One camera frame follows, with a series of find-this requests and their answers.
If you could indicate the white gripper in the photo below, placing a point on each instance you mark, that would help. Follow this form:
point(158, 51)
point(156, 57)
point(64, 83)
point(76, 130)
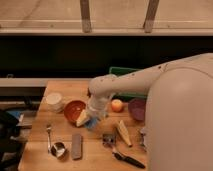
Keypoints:
point(96, 107)

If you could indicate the grey board eraser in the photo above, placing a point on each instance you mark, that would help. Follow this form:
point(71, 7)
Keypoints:
point(76, 149)

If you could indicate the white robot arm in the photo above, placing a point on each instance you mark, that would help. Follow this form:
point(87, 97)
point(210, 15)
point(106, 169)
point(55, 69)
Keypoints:
point(179, 110)

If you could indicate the red bowl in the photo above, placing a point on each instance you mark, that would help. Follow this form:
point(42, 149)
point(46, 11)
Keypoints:
point(73, 110)

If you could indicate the purple bowl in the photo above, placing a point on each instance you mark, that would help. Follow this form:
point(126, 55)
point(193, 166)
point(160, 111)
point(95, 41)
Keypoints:
point(137, 108)

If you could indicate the small blue cup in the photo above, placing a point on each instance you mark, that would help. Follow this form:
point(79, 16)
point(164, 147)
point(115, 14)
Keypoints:
point(91, 123)

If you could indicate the apple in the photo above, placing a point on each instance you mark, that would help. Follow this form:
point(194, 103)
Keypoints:
point(117, 105)

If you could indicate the yellow corn cob toy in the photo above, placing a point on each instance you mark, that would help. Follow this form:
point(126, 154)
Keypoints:
point(123, 131)

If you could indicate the metal measuring cup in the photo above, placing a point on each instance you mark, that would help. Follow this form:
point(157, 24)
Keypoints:
point(57, 149)

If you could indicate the green plastic bin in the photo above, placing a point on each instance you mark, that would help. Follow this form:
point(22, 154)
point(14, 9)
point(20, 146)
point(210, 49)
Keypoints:
point(119, 71)

